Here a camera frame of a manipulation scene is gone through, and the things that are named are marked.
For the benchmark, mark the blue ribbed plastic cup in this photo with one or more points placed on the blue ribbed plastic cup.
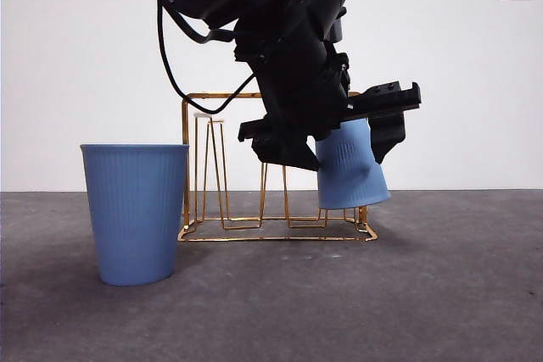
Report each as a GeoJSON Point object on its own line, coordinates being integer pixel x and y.
{"type": "Point", "coordinates": [136, 209]}
{"type": "Point", "coordinates": [352, 184]}

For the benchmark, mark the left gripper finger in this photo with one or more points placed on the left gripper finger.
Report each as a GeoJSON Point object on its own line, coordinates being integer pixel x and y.
{"type": "Point", "coordinates": [388, 133]}
{"type": "Point", "coordinates": [284, 152]}

